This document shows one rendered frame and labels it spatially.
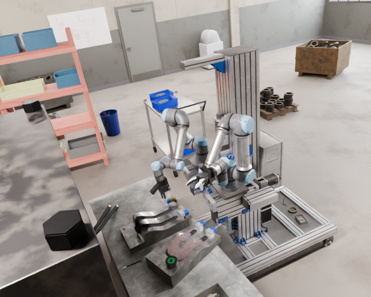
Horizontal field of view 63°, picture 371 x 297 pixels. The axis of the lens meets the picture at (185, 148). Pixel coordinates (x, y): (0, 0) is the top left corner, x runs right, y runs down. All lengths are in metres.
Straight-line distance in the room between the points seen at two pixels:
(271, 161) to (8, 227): 2.18
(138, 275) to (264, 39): 10.27
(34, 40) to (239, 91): 3.15
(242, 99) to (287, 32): 9.94
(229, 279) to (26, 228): 1.51
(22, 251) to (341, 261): 3.00
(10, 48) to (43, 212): 3.93
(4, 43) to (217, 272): 3.85
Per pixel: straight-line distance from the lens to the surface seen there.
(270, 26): 11.74
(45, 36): 4.70
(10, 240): 0.90
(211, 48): 9.84
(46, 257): 0.80
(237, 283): 2.13
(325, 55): 8.30
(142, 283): 2.23
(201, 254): 2.22
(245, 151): 2.16
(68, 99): 8.60
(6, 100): 4.91
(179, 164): 2.38
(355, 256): 3.52
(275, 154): 2.70
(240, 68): 2.28
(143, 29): 9.63
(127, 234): 2.49
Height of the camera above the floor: 2.51
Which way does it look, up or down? 28 degrees down
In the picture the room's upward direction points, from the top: 8 degrees counter-clockwise
